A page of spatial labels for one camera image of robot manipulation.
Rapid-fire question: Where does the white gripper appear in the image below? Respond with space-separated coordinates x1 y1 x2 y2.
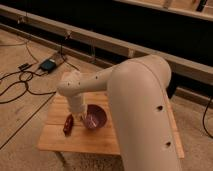
67 94 92 121

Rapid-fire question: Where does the purple ceramic bowl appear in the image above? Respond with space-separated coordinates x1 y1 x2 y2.
82 104 107 130

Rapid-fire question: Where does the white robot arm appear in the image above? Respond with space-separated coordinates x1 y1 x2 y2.
57 55 182 171

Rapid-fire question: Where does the wooden table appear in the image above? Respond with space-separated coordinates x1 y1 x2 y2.
38 92 184 169

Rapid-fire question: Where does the small black plug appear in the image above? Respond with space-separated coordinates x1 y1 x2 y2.
18 63 30 71

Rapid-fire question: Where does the black floor cable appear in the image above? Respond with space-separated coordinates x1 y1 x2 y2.
0 39 58 105

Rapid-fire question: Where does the black cable at right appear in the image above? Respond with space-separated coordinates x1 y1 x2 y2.
201 96 213 139

